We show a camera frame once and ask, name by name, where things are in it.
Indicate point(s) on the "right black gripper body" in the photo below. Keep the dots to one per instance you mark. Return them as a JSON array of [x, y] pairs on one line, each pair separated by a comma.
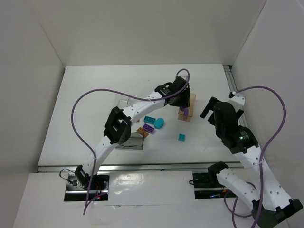
[[212, 113]]

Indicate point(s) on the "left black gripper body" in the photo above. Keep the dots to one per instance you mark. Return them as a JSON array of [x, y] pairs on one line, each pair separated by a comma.
[[184, 101]]

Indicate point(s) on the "purple lego brick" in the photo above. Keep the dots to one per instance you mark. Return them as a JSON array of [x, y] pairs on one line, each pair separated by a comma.
[[148, 128], [184, 111]]

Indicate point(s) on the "teal round lego piece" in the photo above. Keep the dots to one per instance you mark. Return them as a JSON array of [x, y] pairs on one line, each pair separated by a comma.
[[159, 123]]

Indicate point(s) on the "small teal lego brick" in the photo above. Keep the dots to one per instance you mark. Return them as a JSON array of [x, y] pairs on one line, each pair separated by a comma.
[[182, 137]]

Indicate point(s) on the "teal long lego brick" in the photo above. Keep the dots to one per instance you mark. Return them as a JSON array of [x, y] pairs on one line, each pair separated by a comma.
[[149, 120]]

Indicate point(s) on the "orange lego plate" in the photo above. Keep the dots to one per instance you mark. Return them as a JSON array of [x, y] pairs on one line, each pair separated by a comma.
[[142, 132]]

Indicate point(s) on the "clear plastic container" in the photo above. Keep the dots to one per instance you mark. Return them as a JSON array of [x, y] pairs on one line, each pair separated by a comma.
[[122, 101]]

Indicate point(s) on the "grey plastic container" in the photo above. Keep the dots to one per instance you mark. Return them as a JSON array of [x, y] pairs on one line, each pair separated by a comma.
[[135, 142]]

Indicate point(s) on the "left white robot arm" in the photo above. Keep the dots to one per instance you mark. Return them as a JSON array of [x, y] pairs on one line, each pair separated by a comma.
[[117, 129]]

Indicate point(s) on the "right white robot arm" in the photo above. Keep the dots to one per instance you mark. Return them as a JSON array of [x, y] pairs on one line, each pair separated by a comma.
[[269, 203]]

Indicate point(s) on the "orange tinted plastic container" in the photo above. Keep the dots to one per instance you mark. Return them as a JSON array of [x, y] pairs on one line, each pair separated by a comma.
[[191, 110]]

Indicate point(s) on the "aluminium rail right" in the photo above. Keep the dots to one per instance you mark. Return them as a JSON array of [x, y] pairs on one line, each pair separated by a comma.
[[233, 87]]

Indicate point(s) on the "aluminium rail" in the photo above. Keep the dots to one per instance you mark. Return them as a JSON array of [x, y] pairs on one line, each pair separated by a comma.
[[233, 87], [137, 167]]

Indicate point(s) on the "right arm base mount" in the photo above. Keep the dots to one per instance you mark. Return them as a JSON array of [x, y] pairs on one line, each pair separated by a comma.
[[205, 188]]

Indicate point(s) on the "aluminium rail front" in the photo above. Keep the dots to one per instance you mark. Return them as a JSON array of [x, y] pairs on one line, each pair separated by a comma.
[[137, 167]]

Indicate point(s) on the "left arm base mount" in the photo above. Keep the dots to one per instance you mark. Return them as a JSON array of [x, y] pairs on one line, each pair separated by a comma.
[[75, 191]]

